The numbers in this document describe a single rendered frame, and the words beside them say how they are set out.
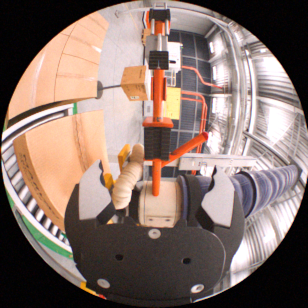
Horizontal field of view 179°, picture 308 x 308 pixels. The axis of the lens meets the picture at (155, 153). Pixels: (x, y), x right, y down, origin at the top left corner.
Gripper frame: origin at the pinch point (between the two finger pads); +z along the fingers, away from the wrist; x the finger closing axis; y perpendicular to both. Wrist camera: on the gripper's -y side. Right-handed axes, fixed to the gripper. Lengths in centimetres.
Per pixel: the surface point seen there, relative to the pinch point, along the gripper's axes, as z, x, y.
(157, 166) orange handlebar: 10.7, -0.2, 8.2
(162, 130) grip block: 8.8, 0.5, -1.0
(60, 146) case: 7.3, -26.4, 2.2
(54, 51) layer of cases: 27, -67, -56
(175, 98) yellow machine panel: 737, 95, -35
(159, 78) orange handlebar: 10.5, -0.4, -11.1
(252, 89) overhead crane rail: 161, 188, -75
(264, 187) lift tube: 8, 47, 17
